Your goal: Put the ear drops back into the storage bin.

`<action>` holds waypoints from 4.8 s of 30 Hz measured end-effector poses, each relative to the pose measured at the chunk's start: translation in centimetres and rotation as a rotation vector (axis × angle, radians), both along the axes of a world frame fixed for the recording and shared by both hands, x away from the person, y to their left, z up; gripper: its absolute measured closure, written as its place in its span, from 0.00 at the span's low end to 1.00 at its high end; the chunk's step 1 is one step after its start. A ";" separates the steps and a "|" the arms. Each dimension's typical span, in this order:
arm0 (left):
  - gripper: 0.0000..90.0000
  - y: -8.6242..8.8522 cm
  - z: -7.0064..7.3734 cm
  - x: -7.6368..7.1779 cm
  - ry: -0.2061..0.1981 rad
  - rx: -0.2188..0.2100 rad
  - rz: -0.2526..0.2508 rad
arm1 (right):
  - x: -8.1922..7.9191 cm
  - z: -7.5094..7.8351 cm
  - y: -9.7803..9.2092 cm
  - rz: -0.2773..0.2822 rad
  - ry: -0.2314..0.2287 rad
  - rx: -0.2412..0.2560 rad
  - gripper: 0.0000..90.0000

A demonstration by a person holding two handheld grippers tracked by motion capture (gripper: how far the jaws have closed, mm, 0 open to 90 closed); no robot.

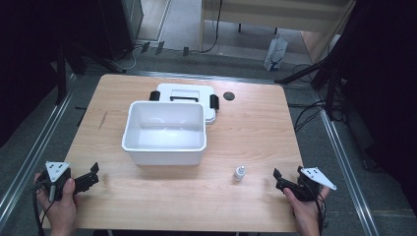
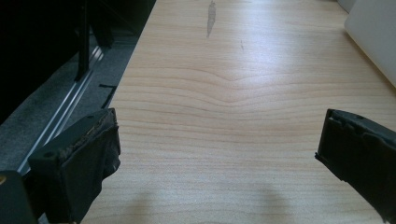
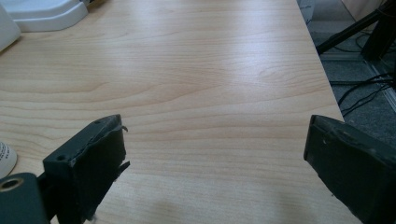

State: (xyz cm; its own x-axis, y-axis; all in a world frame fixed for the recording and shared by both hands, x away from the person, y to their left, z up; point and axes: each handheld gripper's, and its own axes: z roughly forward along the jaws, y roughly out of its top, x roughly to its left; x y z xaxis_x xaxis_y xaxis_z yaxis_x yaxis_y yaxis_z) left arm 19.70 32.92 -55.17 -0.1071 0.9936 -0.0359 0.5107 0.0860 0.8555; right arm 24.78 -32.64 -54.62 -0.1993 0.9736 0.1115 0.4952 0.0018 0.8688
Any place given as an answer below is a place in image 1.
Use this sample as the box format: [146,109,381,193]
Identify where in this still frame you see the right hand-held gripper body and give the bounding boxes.
[293,165,338,203]

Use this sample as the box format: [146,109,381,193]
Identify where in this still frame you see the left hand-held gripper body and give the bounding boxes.
[40,160,77,203]

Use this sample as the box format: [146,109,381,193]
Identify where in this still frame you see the small white dropper bottle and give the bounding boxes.
[232,165,247,183]

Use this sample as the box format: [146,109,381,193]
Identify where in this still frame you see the white plastic storage box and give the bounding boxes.
[121,99,208,167]

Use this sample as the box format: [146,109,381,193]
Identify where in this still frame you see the person's right hand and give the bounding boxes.
[282,186,331,236]

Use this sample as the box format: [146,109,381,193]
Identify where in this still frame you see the person's left hand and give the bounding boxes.
[33,172,81,236]

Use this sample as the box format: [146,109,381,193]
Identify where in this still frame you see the black metal stand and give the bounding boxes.
[274,30,353,122]
[53,38,128,106]

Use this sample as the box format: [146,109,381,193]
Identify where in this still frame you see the white paper bag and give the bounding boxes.
[263,34,289,73]

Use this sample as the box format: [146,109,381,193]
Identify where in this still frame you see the white lid with black latches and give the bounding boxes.
[149,83,220,125]

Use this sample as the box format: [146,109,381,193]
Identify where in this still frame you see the black curtain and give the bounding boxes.
[0,0,102,148]
[338,0,417,217]

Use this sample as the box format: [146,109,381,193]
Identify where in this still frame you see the dark cabinet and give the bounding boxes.
[96,0,146,62]

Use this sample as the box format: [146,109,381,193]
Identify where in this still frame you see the light wooden bench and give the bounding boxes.
[199,0,357,53]

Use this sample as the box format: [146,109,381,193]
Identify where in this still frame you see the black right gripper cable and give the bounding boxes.
[313,191,329,236]

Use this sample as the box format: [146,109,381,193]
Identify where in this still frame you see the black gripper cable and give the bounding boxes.
[31,178,57,236]
[313,191,329,236]

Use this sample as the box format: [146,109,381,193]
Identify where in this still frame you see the metal floor rail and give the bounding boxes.
[0,74,78,227]
[314,97,382,236]

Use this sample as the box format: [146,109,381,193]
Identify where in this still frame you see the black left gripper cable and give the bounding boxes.
[31,178,57,236]

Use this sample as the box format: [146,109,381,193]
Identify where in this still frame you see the black floor cables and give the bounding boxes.
[287,63,345,134]

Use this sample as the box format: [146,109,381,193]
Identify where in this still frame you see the white floor cable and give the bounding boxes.
[121,45,140,72]

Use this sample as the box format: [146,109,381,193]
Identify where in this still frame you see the black hanging cable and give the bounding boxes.
[198,0,224,54]

